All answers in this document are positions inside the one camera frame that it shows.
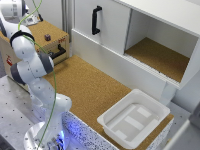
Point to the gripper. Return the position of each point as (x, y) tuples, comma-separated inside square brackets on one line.
[(32, 20)]

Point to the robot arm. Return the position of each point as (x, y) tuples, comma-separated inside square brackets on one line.
[(33, 68)]

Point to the purple block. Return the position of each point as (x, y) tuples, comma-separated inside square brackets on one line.
[(47, 37)]

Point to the wooden drawer box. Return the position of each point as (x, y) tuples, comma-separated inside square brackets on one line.
[(55, 33)]

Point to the white sliding door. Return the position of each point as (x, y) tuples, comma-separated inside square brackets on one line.
[(113, 30)]

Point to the white cabinet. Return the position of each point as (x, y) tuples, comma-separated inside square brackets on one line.
[(110, 63)]

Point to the white plastic box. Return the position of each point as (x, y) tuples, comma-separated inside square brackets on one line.
[(115, 123)]

